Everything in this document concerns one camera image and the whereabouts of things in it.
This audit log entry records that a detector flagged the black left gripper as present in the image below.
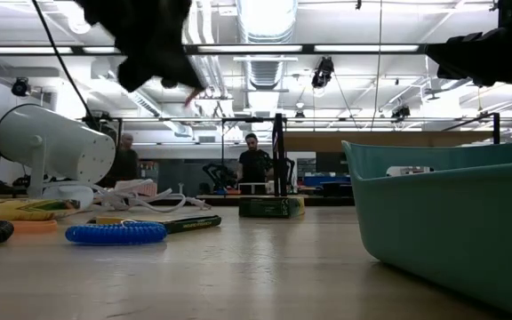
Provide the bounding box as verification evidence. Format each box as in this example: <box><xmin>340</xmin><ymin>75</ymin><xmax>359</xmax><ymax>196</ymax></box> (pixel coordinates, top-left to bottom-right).
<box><xmin>76</xmin><ymin>0</ymin><xmax>207</xmax><ymax>93</ymax></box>

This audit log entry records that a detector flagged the teal plastic bin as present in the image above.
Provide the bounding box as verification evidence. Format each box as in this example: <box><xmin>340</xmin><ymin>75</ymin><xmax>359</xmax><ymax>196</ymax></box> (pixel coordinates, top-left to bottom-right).
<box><xmin>342</xmin><ymin>140</ymin><xmax>512</xmax><ymax>320</ymax></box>

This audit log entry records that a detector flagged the green yellow crayon box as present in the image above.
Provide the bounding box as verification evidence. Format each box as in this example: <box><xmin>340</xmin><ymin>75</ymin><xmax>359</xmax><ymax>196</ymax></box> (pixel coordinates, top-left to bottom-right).
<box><xmin>238</xmin><ymin>196</ymin><xmax>306</xmax><ymax>220</ymax></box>

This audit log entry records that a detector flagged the yellow crayon package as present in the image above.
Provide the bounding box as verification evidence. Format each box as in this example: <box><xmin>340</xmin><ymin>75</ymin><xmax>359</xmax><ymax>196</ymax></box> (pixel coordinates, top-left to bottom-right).
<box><xmin>0</xmin><ymin>198</ymin><xmax>82</xmax><ymax>223</ymax></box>

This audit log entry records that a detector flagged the person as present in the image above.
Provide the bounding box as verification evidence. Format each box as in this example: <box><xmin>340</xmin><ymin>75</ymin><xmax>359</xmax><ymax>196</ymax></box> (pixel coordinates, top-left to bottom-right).
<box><xmin>236</xmin><ymin>132</ymin><xmax>275</xmax><ymax>196</ymax></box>
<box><xmin>98</xmin><ymin>132</ymin><xmax>140</xmax><ymax>188</ymax></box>

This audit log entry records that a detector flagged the pink white crate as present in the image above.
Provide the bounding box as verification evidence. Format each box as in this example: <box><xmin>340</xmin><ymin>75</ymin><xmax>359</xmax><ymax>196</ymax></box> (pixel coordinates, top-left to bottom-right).
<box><xmin>113</xmin><ymin>179</ymin><xmax>158</xmax><ymax>197</ymax></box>

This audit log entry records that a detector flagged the white background stand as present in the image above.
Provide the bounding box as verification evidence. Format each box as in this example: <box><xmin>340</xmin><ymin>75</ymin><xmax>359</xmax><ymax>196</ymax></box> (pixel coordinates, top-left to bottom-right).
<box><xmin>236</xmin><ymin>181</ymin><xmax>269</xmax><ymax>196</ymax></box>

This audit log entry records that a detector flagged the black overhead beam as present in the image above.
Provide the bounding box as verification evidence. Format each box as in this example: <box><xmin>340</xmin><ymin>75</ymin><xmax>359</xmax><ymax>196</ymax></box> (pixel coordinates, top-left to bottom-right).
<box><xmin>0</xmin><ymin>43</ymin><xmax>444</xmax><ymax>56</ymax></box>

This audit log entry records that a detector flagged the blue coil wristband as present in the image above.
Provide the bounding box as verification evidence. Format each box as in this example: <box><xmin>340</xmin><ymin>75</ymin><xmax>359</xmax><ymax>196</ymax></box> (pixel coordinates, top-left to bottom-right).
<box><xmin>64</xmin><ymin>220</ymin><xmax>168</xmax><ymax>246</ymax></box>

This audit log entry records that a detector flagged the black background monitor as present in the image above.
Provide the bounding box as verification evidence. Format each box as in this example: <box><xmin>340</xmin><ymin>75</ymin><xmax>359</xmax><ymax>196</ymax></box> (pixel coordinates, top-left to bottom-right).
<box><xmin>316</xmin><ymin>151</ymin><xmax>346</xmax><ymax>175</ymax></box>

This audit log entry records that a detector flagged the blue background bin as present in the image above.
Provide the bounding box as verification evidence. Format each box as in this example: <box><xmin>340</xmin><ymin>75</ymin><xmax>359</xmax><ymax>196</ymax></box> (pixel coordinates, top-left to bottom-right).
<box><xmin>303</xmin><ymin>175</ymin><xmax>351</xmax><ymax>187</ymax></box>

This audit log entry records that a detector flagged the black background frame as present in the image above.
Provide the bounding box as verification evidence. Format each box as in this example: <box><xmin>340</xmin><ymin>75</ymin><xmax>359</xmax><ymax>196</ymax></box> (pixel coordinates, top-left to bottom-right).
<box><xmin>80</xmin><ymin>115</ymin><xmax>275</xmax><ymax>196</ymax></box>

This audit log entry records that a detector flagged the thin hanging wire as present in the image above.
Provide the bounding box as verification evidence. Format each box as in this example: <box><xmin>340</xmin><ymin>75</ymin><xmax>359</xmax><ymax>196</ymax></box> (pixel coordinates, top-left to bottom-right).
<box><xmin>370</xmin><ymin>0</ymin><xmax>384</xmax><ymax>131</ymax></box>

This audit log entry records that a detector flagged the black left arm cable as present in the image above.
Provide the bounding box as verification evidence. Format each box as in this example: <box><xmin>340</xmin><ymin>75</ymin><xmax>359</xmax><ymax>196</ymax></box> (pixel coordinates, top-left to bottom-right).
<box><xmin>31</xmin><ymin>0</ymin><xmax>101</xmax><ymax>131</ymax></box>

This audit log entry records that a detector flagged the silver ventilation duct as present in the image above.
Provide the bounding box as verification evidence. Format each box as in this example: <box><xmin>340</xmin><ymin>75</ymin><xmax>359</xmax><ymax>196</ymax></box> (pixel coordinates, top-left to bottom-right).
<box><xmin>236</xmin><ymin>0</ymin><xmax>300</xmax><ymax>90</ymax></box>

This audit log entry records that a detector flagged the white lamp cable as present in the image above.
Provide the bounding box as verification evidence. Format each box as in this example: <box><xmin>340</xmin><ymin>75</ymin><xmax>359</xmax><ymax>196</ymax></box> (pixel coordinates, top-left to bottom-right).
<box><xmin>44</xmin><ymin>177</ymin><xmax>212</xmax><ymax>214</ymax></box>

